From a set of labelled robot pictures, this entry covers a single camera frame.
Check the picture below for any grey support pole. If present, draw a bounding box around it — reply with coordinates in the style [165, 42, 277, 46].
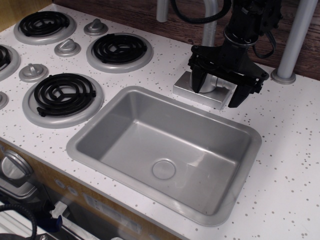
[271, 0, 318, 85]
[156, 0, 170, 23]

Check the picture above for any grey rectangular sink basin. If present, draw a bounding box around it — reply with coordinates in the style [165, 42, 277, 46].
[66, 86, 262, 227]

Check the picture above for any silver faucet lever handle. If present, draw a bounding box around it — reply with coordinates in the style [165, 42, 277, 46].
[209, 75, 237, 91]

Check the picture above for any thin grey wire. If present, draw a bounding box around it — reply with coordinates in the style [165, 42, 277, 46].
[252, 29, 276, 60]

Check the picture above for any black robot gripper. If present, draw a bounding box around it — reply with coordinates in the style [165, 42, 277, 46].
[190, 29, 269, 108]

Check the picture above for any left edge stove burner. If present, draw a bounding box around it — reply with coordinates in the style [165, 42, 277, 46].
[0, 45, 21, 81]

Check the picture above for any silver stove knob left edge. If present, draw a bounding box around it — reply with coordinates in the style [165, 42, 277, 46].
[0, 91, 9, 110]

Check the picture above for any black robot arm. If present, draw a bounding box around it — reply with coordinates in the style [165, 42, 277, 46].
[188, 0, 283, 108]

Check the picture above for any silver stove knob middle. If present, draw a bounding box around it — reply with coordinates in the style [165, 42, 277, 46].
[54, 38, 81, 58]

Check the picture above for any back right stove burner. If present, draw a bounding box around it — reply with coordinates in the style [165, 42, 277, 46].
[86, 33, 154, 74]

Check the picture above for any round sink drain plug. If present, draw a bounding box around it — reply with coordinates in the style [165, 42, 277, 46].
[152, 160, 176, 180]

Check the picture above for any silver stove knob lower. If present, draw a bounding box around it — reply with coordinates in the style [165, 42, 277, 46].
[18, 63, 49, 83]

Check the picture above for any silver faucet with square base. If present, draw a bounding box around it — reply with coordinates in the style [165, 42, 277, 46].
[173, 0, 236, 110]

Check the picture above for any front right stove burner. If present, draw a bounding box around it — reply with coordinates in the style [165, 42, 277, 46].
[22, 73, 104, 129]

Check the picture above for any silver round oven dial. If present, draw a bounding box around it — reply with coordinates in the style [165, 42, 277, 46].
[0, 149, 33, 188]

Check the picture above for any grey right support pole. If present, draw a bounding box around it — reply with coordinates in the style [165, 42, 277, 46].
[271, 0, 318, 85]

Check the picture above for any grey left support pole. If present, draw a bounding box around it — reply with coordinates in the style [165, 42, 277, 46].
[156, 0, 170, 23]

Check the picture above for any silver stove knob top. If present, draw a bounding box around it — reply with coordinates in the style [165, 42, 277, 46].
[83, 18, 108, 36]

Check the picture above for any black cable lower left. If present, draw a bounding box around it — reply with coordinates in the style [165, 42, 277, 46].
[0, 202, 38, 238]

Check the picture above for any back left stove burner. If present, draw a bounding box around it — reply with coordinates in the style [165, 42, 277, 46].
[13, 11, 77, 46]

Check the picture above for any silver stove knob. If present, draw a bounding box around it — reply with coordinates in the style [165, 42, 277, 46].
[18, 63, 49, 83]
[54, 38, 81, 58]
[83, 18, 108, 36]

